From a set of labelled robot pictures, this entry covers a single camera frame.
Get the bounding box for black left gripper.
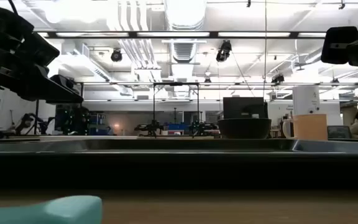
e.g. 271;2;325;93
0;6;84;105

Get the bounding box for beige mug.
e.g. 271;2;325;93
282;113;329;141

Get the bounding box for teal handled spoon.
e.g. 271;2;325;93
0;195;103;224

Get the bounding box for dark grey bowl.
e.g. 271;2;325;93
218;118;272;140

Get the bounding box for black serving tray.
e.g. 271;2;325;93
0;138;358;190

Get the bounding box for black stand pole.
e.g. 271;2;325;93
34;99;40;135

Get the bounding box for blue storage cabinet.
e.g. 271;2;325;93
88;112;113;136

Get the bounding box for black ceiling spotlight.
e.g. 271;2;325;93
271;73;286;85
215;40;233;63
110;47;124;63

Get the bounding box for white pillar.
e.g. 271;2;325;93
292;85;321;115

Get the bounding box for dark chair back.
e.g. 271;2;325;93
327;125;352;139

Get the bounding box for black monitor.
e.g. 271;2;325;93
223;96;269;119

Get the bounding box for blue storage bins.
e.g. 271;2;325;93
163;123;190;132

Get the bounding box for thin hanging cable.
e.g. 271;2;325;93
264;0;267;98

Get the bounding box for black background frame stand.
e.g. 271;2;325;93
152;82;200;138

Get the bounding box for silver ceiling air duct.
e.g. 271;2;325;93
163;0;208;63

